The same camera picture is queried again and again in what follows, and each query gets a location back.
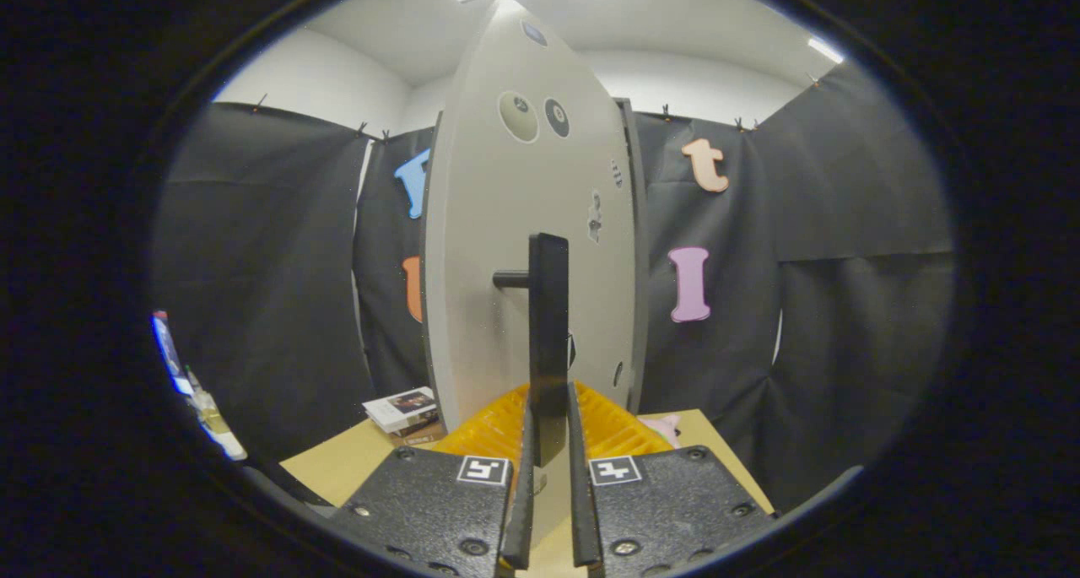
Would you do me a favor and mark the black door handle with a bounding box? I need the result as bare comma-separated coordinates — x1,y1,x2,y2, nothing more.
492,232,571,469

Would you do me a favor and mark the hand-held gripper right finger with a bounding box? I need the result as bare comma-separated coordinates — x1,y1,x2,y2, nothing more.
566,381,778,578

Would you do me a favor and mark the pink green plush toy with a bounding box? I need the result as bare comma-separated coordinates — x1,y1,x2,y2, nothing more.
639,414,683,450

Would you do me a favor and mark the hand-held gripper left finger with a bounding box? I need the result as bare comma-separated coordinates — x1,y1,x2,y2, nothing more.
325,382,536,578

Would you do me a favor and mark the black backdrop cloth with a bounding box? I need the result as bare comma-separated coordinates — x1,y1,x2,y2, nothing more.
152,59,959,516

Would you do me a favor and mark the white book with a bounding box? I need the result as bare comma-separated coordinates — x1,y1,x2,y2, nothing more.
362,386,440,435

